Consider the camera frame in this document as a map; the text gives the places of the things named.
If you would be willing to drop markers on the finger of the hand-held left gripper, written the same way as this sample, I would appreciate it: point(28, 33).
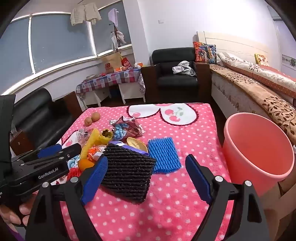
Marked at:
point(69, 151)
point(49, 150)

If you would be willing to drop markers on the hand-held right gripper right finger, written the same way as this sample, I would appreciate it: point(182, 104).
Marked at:
point(198, 179)

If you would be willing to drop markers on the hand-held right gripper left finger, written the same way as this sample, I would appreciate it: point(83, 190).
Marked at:
point(94, 180)

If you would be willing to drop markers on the blue white wrapper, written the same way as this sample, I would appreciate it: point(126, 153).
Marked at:
point(74, 162)

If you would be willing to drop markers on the clear plastic wrapper red print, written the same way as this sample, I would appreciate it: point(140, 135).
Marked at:
point(81, 136)

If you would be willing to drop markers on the yellow plastic bag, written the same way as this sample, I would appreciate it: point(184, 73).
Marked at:
point(92, 141)

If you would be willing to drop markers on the orange white snack wrapper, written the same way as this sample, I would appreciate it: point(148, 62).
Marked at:
point(97, 151)

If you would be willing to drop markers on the black foam net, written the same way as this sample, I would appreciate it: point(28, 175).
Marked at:
point(129, 173)

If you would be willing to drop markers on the blue foam net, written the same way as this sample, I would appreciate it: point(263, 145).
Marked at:
point(163, 155)

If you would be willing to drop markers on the purple wrapper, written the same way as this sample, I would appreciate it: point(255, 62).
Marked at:
point(128, 148)

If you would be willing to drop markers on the pink plastic bucket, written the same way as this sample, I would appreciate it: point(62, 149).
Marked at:
point(249, 166)

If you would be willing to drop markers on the golden foil cup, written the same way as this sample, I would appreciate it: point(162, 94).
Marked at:
point(136, 144)

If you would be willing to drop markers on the maroon snack wrapper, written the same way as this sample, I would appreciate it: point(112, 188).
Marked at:
point(129, 129)

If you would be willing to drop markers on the person's left hand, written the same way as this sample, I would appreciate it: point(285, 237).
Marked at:
point(11, 216)

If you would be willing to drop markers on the brown walnut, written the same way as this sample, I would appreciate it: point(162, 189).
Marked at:
point(95, 116)
point(87, 121)

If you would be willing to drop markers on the pink polka dot blanket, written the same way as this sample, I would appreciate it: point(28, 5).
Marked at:
point(173, 208)

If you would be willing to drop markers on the black leather sofa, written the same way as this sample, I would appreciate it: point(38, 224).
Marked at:
point(39, 111)

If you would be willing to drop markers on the white side table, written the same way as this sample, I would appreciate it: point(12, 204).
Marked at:
point(131, 90)

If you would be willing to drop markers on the bed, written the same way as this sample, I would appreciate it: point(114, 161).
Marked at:
point(222, 92)

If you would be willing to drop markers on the orange white carton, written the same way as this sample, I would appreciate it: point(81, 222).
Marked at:
point(117, 69)

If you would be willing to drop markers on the brown paper bag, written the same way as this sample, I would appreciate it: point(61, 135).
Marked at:
point(113, 61)

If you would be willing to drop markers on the black leather armchair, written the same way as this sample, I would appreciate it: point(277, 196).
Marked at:
point(175, 81)

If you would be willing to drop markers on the brown leaf pattern blanket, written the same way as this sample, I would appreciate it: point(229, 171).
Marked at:
point(254, 90)

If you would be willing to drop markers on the large bay window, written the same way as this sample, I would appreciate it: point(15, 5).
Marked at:
point(57, 41)

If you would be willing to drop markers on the small orange white box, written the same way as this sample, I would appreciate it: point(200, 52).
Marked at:
point(140, 64)

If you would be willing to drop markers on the white grey crumpled cloth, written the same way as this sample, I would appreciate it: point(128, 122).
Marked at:
point(183, 68)

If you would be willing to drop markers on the grey white hanging garment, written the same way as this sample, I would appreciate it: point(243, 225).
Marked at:
point(120, 38)

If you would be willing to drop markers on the floral quilt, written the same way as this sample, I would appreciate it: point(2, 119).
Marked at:
point(266, 74)

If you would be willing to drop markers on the colourful printed cushion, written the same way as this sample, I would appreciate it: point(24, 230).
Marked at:
point(204, 52)

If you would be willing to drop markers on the wooden coat rack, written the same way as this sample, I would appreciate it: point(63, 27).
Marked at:
point(113, 28)

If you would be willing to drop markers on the yellow cushion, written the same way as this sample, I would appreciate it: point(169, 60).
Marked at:
point(261, 59)

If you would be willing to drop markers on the white hanging jacket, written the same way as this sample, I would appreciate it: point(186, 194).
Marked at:
point(85, 12)

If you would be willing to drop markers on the cream bed headboard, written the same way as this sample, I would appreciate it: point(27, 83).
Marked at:
point(235, 44)

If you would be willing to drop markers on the purple hanging cloth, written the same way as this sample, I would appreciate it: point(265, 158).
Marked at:
point(113, 16)

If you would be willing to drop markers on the lilac wardrobe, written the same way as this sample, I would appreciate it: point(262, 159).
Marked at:
point(286, 46)

